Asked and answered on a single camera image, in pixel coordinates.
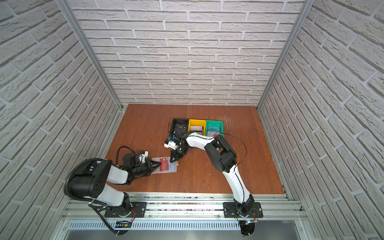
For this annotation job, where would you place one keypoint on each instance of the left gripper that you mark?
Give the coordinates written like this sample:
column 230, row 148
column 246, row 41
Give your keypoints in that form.
column 147, row 167

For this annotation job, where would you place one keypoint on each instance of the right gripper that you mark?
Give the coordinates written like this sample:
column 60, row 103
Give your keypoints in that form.
column 174, row 154

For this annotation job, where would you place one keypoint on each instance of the red VIP card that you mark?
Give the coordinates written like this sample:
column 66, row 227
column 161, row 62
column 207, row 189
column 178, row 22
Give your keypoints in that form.
column 165, row 167

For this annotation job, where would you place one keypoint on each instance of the tan leather card holder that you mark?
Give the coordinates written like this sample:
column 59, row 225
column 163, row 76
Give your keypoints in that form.
column 172, row 165

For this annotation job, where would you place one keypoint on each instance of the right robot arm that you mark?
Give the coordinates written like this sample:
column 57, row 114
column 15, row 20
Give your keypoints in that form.
column 222, row 157

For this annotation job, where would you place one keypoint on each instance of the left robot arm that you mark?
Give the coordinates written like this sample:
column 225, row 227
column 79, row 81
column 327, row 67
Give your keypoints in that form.
column 87, row 182

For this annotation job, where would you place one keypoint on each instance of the cards in yellow bin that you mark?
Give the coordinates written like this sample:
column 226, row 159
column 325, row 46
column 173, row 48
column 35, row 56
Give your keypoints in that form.
column 197, row 129

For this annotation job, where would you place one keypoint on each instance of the cards in green bin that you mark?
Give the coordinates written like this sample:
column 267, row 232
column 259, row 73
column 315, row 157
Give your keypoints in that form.
column 213, row 131

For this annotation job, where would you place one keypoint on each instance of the black storage bin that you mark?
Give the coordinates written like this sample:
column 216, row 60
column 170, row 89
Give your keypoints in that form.
column 178, row 127

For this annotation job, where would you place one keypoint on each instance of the yellow storage bin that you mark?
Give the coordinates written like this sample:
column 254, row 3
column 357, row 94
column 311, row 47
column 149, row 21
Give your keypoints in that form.
column 194, row 122

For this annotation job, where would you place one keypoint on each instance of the green storage bin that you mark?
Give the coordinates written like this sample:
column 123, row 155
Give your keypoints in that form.
column 210, row 123

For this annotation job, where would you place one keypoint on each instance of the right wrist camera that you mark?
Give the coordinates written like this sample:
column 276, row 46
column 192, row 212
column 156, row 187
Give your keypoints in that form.
column 170, row 144

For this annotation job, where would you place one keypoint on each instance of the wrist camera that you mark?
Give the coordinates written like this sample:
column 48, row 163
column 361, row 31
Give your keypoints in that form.
column 141, row 157
column 170, row 144

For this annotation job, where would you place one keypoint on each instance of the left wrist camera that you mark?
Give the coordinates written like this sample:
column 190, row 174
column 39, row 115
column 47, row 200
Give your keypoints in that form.
column 141, row 157

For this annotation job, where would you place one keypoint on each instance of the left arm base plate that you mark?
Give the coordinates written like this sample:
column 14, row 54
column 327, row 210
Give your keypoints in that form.
column 138, row 208

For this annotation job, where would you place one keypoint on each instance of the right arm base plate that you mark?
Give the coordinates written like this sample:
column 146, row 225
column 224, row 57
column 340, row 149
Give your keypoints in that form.
column 234, row 210

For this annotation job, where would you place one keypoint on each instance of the aluminium mounting rail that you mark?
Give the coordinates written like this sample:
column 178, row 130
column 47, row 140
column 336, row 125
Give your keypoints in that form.
column 193, row 206

